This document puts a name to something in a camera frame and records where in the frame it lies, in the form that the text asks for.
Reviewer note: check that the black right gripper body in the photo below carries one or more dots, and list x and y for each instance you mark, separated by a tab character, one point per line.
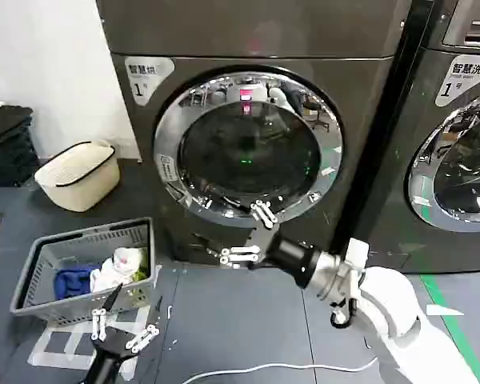
292	258

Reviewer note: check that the white paper scrap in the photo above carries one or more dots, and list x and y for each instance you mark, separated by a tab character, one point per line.
444	310

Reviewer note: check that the green floor tape line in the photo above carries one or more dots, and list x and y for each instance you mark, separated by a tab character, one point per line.
452	320

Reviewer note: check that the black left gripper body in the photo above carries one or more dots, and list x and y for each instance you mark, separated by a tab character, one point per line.
108	352

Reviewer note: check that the green cloth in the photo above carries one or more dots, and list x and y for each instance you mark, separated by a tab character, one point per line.
141	275

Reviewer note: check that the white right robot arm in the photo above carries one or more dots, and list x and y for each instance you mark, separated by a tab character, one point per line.
388	296

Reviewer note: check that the white cloth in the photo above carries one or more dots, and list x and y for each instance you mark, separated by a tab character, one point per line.
122	262

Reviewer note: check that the grey dryer number one label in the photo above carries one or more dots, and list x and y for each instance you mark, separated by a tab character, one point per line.
344	100

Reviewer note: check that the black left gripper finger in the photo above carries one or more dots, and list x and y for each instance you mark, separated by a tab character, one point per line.
99	324
144	338

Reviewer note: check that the grey washer with drawer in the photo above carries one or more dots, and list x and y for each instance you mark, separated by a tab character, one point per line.
432	160

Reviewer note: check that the round glass dryer door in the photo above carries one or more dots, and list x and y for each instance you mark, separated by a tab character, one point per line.
244	160

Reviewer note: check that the blue cloth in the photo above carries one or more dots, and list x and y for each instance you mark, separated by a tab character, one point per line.
70	282

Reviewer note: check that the round glass washer door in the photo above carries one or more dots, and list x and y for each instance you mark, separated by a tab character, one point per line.
464	172

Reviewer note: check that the white woven basket black rim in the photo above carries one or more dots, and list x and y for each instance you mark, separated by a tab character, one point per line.
80	180

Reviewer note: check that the grey plastic laundry basket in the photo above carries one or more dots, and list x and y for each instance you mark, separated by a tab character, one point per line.
36	264

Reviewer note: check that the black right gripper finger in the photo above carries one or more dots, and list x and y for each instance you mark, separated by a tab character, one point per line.
264	214
242	256

